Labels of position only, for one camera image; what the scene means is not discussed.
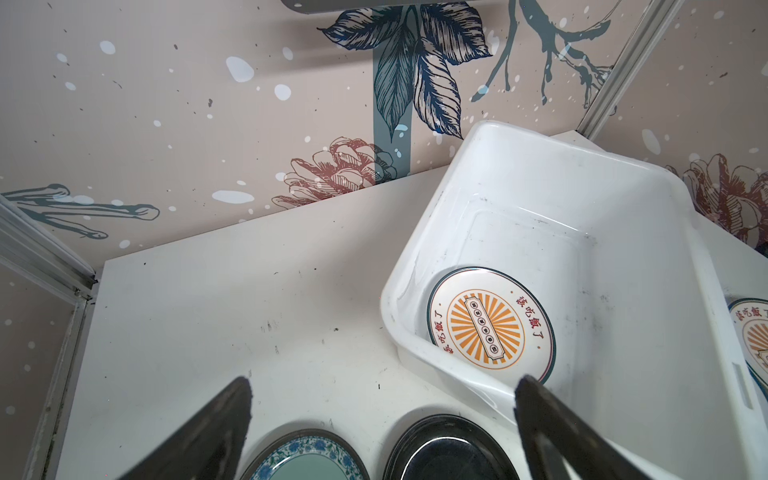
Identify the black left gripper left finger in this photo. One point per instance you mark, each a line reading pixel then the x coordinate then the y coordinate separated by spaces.
pixel 209 445

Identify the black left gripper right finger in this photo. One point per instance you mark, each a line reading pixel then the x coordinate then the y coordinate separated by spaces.
pixel 558 443

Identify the orange sunburst plate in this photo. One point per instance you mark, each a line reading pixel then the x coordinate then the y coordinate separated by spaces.
pixel 749 317
pixel 493 322

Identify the white plastic bin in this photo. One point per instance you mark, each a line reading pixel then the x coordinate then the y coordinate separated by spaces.
pixel 646 352

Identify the blue floral green plate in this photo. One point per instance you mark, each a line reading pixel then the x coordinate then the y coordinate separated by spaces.
pixel 307 454

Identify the black plate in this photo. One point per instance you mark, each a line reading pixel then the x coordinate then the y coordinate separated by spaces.
pixel 447 447

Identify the aluminium frame post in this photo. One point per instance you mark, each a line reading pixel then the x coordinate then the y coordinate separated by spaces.
pixel 34 253

